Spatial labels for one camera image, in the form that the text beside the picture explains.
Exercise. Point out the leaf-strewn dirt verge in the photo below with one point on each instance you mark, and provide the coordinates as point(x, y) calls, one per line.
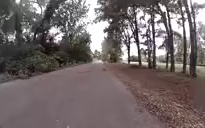
point(163, 90)

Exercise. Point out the grey asphalt road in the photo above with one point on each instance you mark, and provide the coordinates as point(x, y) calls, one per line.
point(73, 100)

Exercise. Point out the wood of trees and bushes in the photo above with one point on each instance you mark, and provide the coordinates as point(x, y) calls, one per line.
point(33, 43)

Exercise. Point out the pale grass field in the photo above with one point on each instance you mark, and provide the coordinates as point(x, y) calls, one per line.
point(203, 70)

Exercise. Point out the row of trees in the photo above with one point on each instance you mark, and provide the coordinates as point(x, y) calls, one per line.
point(153, 36)

